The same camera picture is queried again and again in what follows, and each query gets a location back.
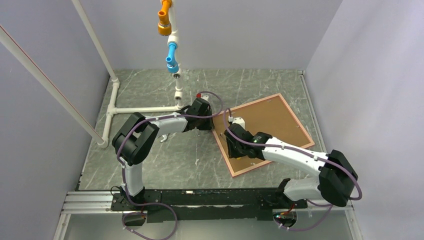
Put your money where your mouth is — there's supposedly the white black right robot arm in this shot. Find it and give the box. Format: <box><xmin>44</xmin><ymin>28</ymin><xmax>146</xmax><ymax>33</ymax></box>
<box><xmin>224</xmin><ymin>120</ymin><xmax>359</xmax><ymax>208</ymax></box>

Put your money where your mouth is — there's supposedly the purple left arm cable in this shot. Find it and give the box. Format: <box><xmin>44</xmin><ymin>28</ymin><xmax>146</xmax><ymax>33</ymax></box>
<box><xmin>115</xmin><ymin>91</ymin><xmax>224</xmax><ymax>240</ymax></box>

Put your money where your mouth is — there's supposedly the white diagonal pole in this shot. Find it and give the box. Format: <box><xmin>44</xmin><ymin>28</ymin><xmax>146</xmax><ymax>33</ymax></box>
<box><xmin>0</xmin><ymin>26</ymin><xmax>107</xmax><ymax>147</ymax></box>

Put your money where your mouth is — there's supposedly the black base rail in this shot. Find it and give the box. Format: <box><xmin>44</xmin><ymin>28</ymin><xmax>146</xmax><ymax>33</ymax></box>
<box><xmin>110</xmin><ymin>188</ymin><xmax>308</xmax><ymax>223</ymax></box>

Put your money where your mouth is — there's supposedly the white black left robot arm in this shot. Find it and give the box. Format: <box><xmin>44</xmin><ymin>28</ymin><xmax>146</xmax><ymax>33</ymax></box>
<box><xmin>112</xmin><ymin>97</ymin><xmax>214</xmax><ymax>210</ymax></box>

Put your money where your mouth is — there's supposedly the orange pipe fitting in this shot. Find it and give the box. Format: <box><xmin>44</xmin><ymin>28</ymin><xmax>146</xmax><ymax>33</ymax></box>
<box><xmin>157</xmin><ymin>0</ymin><xmax>173</xmax><ymax>36</ymax></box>

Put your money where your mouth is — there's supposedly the white PVC pipe stand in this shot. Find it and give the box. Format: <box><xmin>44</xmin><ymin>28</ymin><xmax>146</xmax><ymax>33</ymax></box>
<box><xmin>73</xmin><ymin>0</ymin><xmax>185</xmax><ymax>150</ymax></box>

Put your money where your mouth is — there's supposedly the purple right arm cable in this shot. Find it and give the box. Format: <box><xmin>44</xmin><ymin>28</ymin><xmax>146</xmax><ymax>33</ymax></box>
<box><xmin>222</xmin><ymin>107</ymin><xmax>363</xmax><ymax>233</ymax></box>

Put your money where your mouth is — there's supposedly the pink wooden photo frame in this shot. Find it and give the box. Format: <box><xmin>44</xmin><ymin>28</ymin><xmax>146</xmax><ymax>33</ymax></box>
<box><xmin>212</xmin><ymin>93</ymin><xmax>317</xmax><ymax>177</ymax></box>

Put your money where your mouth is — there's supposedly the silver combination wrench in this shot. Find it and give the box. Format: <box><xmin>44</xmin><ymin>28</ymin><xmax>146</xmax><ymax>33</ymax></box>
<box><xmin>159</xmin><ymin>133</ymin><xmax>176</xmax><ymax>143</ymax></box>

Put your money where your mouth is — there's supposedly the blue pipe fitting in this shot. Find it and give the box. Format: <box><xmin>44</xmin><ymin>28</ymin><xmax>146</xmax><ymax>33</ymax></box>
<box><xmin>165</xmin><ymin>42</ymin><xmax>179</xmax><ymax>74</ymax></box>

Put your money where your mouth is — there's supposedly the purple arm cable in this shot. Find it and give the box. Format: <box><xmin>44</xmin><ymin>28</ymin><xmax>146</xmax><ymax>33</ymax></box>
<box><xmin>222</xmin><ymin>107</ymin><xmax>363</xmax><ymax>233</ymax></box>
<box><xmin>115</xmin><ymin>91</ymin><xmax>224</xmax><ymax>240</ymax></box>

